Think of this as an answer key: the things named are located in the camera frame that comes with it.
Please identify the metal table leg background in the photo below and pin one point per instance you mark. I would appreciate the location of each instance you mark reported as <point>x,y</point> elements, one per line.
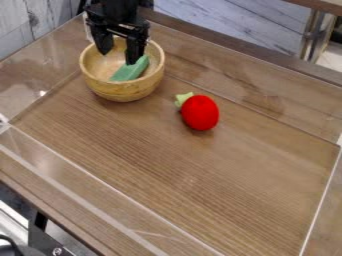
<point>317,35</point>

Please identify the red plush strawberry toy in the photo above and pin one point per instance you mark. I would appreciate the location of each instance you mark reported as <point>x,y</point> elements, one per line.
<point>200,111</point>

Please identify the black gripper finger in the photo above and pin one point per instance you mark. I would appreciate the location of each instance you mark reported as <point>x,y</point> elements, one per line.
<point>136,49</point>
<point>104,38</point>

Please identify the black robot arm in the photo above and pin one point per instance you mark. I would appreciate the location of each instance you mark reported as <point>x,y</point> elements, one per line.
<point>116,18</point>

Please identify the black table frame leg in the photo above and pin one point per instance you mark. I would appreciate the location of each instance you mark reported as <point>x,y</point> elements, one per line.
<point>41,240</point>

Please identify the light wooden bowl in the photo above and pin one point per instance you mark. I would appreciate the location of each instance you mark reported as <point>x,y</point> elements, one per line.
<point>98,67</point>

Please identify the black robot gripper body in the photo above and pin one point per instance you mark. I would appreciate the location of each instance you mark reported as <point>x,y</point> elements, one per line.
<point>121,16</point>

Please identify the clear acrylic tray wall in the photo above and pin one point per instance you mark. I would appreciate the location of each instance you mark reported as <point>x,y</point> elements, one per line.
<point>144,187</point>

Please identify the green rectangular stick block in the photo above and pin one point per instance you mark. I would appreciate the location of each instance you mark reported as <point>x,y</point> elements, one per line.
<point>132,72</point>

